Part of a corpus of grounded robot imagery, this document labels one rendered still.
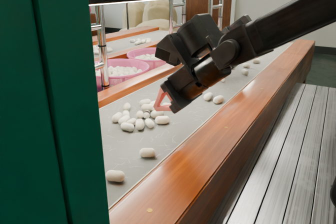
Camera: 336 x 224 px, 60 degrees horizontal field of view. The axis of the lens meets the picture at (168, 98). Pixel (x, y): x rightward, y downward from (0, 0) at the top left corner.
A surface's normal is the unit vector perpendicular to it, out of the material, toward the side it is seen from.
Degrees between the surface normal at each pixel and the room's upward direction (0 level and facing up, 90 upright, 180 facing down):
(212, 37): 49
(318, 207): 0
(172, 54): 90
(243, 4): 90
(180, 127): 0
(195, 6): 90
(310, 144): 0
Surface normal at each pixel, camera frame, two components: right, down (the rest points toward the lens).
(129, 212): 0.00, -0.93
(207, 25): 0.55, -0.42
